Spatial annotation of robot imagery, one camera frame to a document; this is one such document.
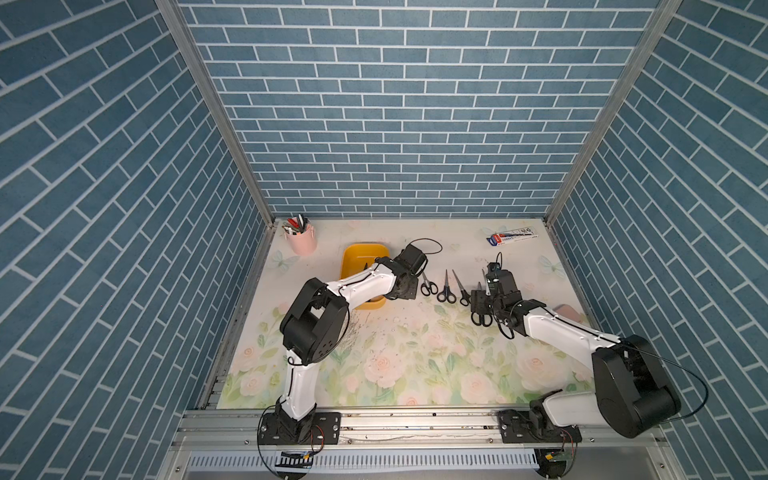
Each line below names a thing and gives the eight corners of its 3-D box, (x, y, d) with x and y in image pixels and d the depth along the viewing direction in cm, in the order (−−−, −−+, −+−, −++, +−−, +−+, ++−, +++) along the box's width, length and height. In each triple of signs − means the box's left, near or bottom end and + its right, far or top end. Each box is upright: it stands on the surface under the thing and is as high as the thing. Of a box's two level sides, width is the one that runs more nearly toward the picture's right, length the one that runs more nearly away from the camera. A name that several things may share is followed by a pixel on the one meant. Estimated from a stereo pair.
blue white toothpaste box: (491, 247, 116) (493, 242, 114) (486, 239, 118) (488, 234, 116) (534, 238, 119) (536, 233, 117) (528, 230, 122) (530, 226, 120)
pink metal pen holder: (293, 258, 110) (285, 241, 102) (292, 247, 113) (285, 229, 106) (318, 253, 112) (313, 236, 104) (317, 242, 115) (311, 224, 107)
